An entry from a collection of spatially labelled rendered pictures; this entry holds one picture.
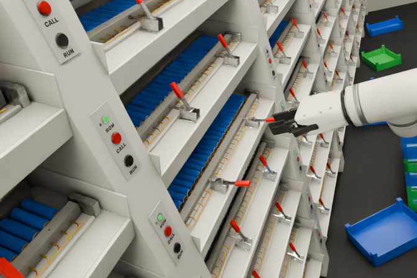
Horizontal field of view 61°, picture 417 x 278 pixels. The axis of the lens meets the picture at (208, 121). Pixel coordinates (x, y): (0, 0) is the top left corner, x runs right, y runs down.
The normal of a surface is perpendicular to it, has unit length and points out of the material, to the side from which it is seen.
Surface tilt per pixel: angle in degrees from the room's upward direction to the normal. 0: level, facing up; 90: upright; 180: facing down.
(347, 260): 0
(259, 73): 90
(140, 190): 90
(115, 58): 21
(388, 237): 0
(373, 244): 0
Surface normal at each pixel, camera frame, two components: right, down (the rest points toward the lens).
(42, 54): 0.86, -0.07
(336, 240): -0.33, -0.83
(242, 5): -0.38, 0.55
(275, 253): 0.00, -0.81
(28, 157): 0.92, 0.22
